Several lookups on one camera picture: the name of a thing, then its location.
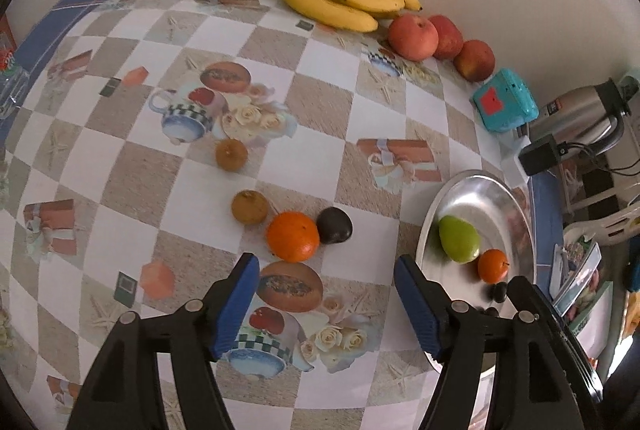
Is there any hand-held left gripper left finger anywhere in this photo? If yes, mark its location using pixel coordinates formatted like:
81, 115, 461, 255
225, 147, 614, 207
67, 252, 261, 430

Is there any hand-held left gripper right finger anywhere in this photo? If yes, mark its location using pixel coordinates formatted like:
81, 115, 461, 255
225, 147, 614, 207
393, 257, 581, 430

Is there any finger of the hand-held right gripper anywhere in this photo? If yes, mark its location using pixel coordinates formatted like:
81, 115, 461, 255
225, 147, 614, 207
507, 276, 604, 430

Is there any orange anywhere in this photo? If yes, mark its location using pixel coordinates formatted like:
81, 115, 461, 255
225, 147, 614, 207
477, 249, 510, 284
266, 212, 321, 262

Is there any green mango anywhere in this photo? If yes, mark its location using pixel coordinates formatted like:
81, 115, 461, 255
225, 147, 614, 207
438, 216, 482, 263

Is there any small brown round fruit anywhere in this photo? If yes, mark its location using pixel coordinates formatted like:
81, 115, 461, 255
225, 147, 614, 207
231, 190, 269, 225
215, 138, 249, 171

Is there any steel plate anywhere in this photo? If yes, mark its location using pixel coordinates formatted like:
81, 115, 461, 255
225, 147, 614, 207
415, 170, 537, 378

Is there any stack of magazines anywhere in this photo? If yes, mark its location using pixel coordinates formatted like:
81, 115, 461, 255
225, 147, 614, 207
547, 230, 613, 318

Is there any white plastic chair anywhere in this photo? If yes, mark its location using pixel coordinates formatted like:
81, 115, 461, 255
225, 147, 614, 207
562, 182, 640, 255

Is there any black power adapter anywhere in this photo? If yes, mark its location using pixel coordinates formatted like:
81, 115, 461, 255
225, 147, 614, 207
518, 135, 568, 177

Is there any steel thermos jug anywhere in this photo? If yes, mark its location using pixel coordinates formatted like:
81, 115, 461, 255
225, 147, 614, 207
532, 80, 632, 151

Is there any teal box with red label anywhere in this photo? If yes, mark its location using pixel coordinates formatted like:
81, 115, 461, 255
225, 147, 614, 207
472, 68, 539, 134

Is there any red apple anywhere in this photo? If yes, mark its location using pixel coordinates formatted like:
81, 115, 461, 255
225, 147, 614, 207
429, 14, 465, 60
453, 40, 496, 83
388, 14, 439, 62

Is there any clear glass mug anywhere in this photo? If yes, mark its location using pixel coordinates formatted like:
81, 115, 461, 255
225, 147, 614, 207
0, 32, 26, 118

